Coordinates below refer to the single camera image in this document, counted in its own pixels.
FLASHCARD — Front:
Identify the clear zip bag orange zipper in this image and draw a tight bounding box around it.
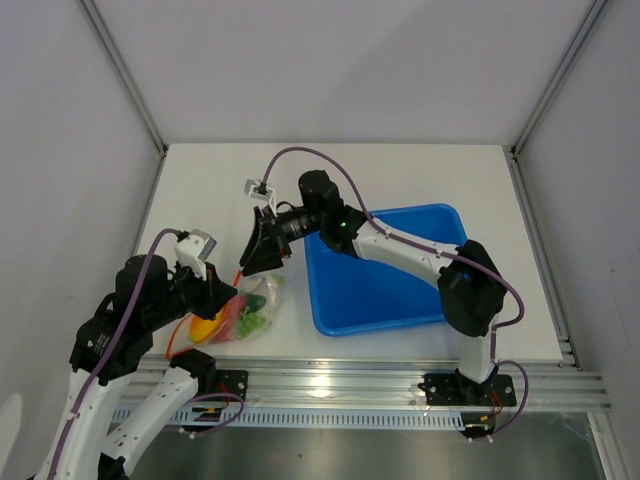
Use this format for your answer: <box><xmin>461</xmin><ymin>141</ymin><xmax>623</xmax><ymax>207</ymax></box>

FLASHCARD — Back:
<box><xmin>164</xmin><ymin>272</ymin><xmax>286</xmax><ymax>360</ymax></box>

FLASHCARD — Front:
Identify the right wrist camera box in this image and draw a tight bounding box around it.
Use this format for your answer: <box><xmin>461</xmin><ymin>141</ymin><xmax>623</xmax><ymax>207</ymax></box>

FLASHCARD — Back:
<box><xmin>244</xmin><ymin>179</ymin><xmax>277</xmax><ymax>211</ymax></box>

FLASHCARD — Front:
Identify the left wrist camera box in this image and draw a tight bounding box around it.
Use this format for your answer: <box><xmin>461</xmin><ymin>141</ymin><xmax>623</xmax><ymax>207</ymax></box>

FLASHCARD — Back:
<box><xmin>175</xmin><ymin>229</ymin><xmax>217</xmax><ymax>280</ymax></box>

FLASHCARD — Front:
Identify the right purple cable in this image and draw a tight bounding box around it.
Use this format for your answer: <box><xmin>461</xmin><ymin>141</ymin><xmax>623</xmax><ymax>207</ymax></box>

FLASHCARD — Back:
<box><xmin>257</xmin><ymin>146</ymin><xmax>530</xmax><ymax>441</ymax></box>

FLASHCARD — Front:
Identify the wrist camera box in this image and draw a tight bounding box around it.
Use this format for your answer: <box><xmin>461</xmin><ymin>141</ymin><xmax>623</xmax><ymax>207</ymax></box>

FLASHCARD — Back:
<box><xmin>244</xmin><ymin>179</ymin><xmax>277</xmax><ymax>211</ymax></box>
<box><xmin>175</xmin><ymin>229</ymin><xmax>217</xmax><ymax>280</ymax></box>

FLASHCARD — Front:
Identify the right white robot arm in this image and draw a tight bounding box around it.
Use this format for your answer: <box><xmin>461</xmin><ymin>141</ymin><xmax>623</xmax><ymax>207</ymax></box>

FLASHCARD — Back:
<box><xmin>240</xmin><ymin>170</ymin><xmax>507</xmax><ymax>404</ymax></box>

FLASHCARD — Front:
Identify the purple cable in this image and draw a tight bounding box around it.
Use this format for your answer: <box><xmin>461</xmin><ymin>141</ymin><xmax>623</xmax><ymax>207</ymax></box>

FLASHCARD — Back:
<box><xmin>47</xmin><ymin>227</ymin><xmax>246</xmax><ymax>476</ymax></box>
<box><xmin>257</xmin><ymin>146</ymin><xmax>530</xmax><ymax>441</ymax></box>

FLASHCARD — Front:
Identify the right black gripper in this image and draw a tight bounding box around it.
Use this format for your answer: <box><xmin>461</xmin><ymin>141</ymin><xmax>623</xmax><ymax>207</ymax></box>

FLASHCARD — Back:
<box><xmin>240</xmin><ymin>208</ymin><xmax>324</xmax><ymax>279</ymax></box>

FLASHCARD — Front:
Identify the green grape bunch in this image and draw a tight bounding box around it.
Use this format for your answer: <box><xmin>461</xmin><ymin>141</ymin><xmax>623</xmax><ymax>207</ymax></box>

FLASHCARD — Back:
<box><xmin>234</xmin><ymin>309</ymin><xmax>271</xmax><ymax>340</ymax></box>

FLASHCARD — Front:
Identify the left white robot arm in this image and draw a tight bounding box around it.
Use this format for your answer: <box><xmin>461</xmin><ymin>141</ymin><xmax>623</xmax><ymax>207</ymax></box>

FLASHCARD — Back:
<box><xmin>36</xmin><ymin>255</ymin><xmax>237</xmax><ymax>479</ymax></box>

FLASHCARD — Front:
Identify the yellow mango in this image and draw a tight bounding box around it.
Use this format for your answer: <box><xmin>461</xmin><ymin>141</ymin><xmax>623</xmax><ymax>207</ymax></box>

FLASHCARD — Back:
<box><xmin>189</xmin><ymin>311</ymin><xmax>224</xmax><ymax>343</ymax></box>

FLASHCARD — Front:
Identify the red chili pepper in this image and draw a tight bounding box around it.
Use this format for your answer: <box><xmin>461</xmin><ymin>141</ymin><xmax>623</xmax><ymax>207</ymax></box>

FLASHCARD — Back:
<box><xmin>219</xmin><ymin>295</ymin><xmax>245</xmax><ymax>342</ymax></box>

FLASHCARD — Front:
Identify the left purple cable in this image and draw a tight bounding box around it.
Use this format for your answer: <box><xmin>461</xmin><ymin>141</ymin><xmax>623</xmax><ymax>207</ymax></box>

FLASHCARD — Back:
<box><xmin>47</xmin><ymin>227</ymin><xmax>246</xmax><ymax>476</ymax></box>

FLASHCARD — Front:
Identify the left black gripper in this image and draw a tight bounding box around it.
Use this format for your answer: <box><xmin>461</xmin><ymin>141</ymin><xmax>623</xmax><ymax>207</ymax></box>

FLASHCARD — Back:
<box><xmin>146</xmin><ymin>256</ymin><xmax>237</xmax><ymax>328</ymax></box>

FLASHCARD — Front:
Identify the blue plastic bin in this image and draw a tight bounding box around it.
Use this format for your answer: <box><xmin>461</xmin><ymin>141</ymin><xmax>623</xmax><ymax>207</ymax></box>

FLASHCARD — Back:
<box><xmin>304</xmin><ymin>204</ymin><xmax>467</xmax><ymax>337</ymax></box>

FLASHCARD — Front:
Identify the green cucumber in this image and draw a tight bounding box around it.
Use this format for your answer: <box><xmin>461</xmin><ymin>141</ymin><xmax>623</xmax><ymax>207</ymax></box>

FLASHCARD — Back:
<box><xmin>245</xmin><ymin>294</ymin><xmax>267</xmax><ymax>311</ymax></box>

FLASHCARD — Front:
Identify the white slotted cable duct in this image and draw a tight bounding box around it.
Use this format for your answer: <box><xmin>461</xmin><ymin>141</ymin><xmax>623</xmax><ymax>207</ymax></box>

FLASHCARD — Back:
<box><xmin>167</xmin><ymin>407</ymin><xmax>464</xmax><ymax>431</ymax></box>

